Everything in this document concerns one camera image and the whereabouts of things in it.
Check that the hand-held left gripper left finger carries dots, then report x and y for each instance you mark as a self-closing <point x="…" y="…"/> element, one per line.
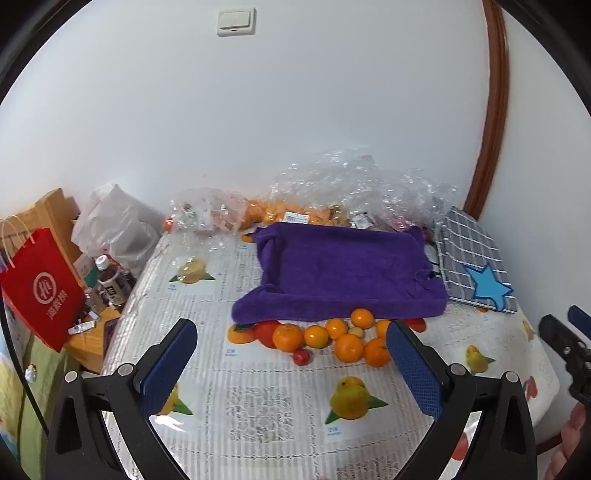
<point x="168" y="364"/>

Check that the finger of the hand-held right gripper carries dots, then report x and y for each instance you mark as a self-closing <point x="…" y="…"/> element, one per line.
<point x="579" y="316"/>
<point x="556" y="330"/>

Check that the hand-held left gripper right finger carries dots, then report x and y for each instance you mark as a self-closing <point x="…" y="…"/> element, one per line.
<point x="413" y="364"/>

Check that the orange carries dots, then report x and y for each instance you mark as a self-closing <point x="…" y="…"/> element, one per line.
<point x="348" y="347"/>
<point x="336" y="328"/>
<point x="376" y="352"/>
<point x="287" y="337"/>
<point x="361" y="318"/>
<point x="382" y="327"/>
<point x="316" y="336"/>

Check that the small yellow-green fruit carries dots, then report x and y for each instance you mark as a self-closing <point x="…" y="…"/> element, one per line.
<point x="355" y="332"/>

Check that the small red fruit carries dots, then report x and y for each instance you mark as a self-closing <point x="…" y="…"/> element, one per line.
<point x="301" y="357"/>

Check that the purple towel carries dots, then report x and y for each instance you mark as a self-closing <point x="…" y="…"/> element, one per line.
<point x="341" y="267"/>

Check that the person's right hand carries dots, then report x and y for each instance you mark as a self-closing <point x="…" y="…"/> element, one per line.
<point x="570" y="438"/>

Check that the wooden stool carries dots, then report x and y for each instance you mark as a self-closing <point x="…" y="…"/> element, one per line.
<point x="92" y="344"/>

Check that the dark bottle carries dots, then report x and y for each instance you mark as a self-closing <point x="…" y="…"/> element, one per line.
<point x="123" y="286"/>

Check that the fruit-print tablecloth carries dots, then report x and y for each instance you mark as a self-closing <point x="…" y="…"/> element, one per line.
<point x="258" y="415"/>

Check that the white-capped bottle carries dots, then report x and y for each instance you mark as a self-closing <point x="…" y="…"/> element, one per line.
<point x="107" y="277"/>

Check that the grey checked cloth blue star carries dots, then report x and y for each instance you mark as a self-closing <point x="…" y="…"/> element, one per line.
<point x="466" y="249"/>

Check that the green printed blanket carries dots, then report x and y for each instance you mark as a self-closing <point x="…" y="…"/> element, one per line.
<point x="32" y="369"/>

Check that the red paper bag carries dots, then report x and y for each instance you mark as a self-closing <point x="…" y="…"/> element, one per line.
<point x="41" y="295"/>

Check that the white plastic bag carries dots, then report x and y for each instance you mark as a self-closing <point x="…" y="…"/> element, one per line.
<point x="115" y="226"/>

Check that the packet with white label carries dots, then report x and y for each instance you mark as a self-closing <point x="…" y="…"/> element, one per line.
<point x="364" y="220"/>

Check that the small clear plastic bag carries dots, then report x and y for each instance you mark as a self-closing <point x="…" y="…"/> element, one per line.
<point x="198" y="210"/>

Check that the pile of bagged oranges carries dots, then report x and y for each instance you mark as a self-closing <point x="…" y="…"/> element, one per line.
<point x="258" y="211"/>

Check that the large clear plastic bag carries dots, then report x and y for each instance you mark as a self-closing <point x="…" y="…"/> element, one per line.
<point x="360" y="184"/>

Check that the brown wooden door frame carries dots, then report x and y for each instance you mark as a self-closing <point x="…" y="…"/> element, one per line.
<point x="494" y="115"/>

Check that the white light switch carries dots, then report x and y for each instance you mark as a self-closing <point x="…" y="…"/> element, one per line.
<point x="236" y="22"/>

